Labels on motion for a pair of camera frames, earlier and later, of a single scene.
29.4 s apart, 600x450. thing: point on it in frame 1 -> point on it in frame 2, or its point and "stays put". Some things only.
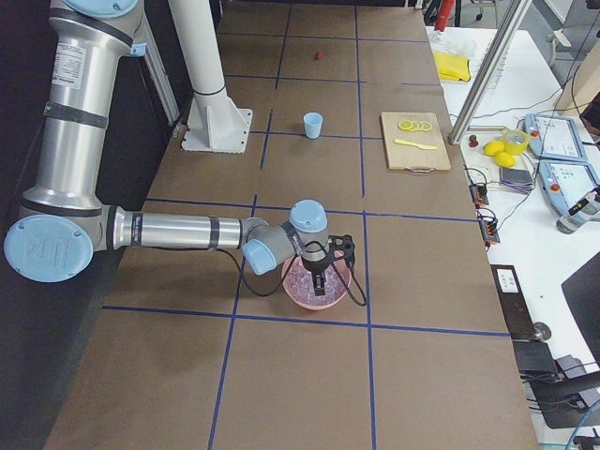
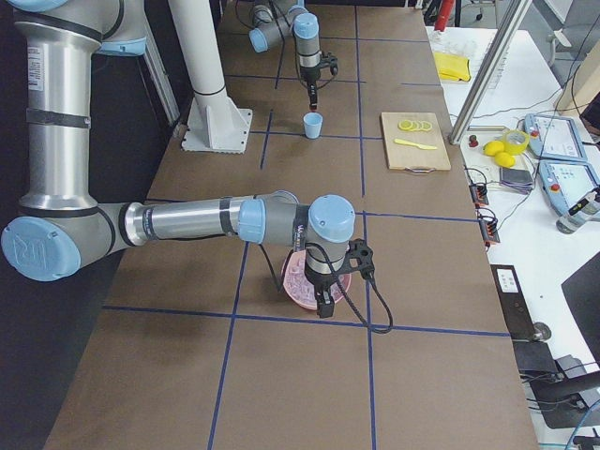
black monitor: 581,291 stays put
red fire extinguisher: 445,7 stays put
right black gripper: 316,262 -> 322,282
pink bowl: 298,283 stays put
